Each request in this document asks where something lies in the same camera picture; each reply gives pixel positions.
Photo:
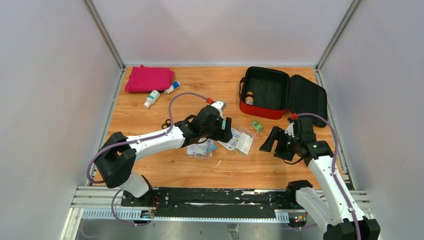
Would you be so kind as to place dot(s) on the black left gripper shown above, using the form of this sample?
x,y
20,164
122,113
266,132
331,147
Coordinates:
x,y
220,134

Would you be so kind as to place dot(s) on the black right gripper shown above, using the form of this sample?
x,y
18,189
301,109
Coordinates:
x,y
274,135

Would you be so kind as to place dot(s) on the white blue paper packet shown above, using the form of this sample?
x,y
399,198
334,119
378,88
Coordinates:
x,y
231,145

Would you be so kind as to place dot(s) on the clear bag small sachets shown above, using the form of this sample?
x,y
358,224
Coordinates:
x,y
190,152

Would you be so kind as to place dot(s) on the black red medicine case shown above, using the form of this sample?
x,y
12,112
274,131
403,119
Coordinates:
x,y
274,92

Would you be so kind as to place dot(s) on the brown medicine bottle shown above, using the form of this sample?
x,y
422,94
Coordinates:
x,y
249,99

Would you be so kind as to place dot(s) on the black handled scissors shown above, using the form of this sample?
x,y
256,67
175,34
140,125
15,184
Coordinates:
x,y
166,124

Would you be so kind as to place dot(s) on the blue cotton swab packet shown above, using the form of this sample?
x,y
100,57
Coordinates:
x,y
212,145

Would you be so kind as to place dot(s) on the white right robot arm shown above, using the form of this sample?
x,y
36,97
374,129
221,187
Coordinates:
x,y
337,213

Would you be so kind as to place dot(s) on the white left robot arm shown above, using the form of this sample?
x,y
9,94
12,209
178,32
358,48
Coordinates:
x,y
116,159

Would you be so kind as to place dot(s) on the clear bag white gauze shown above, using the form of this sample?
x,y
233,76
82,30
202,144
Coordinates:
x,y
244,140

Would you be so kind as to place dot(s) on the small green box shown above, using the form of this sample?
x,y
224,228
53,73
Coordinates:
x,y
257,125

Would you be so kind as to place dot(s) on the white tube blue label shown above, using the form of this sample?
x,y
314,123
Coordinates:
x,y
174,86

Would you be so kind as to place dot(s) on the white bottle green label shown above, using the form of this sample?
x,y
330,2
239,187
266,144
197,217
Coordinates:
x,y
152,98

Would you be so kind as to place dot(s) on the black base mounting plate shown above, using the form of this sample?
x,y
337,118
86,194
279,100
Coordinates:
x,y
214,203

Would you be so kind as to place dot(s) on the pink folded cloth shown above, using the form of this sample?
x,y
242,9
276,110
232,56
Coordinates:
x,y
145,79

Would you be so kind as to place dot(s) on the aluminium frame rail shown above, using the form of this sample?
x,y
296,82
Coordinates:
x,y
96,18

